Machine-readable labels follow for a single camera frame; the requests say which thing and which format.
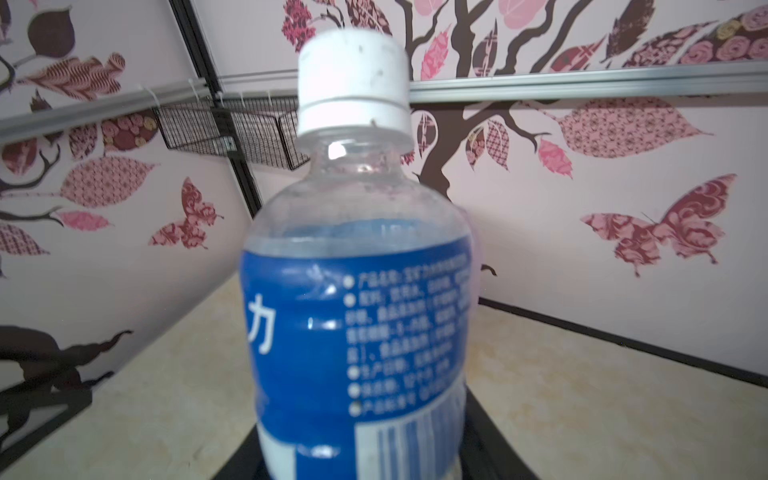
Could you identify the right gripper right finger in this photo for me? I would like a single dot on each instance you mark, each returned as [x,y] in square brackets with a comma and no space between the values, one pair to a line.
[484,452]

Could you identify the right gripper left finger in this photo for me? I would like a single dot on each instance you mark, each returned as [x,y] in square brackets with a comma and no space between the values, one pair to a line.
[246,463]

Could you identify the blue label bottle front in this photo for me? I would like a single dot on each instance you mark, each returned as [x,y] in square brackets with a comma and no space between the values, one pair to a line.
[357,285]

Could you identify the black wire basket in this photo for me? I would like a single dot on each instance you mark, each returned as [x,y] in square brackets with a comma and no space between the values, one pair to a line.
[263,131]

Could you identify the diagonal aluminium rail left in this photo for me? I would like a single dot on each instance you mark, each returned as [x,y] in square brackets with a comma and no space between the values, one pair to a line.
[45,122]

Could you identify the horizontal aluminium rail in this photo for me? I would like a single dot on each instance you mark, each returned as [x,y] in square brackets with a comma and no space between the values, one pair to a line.
[729,78]

